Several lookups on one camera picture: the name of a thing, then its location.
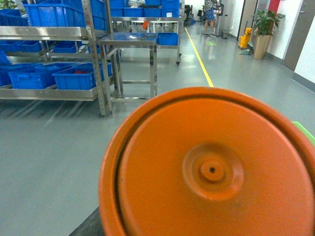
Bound orange cylindrical cap 4680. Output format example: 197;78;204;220
98;87;315;236

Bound red parts in bin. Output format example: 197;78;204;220
74;70;91;74

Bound main steel shelf rack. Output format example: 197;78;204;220
0;0;120;117

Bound blue bin on cart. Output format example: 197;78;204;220
157;32;178;46

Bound blue bin front rightmost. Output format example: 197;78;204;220
52;62;96;90

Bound small steel table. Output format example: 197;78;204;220
97;32;158;105

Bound yellow mop bucket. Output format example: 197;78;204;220
239;28;252;50

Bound person standing far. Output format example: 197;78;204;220
204;0;218;37

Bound dark conveyor belt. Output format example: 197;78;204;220
70;207;105;236

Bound green potted plant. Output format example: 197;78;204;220
252;10;285;60

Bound blue bin front middle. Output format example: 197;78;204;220
0;63;43;87

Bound blue bin front second-right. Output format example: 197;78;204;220
8;62;76;89

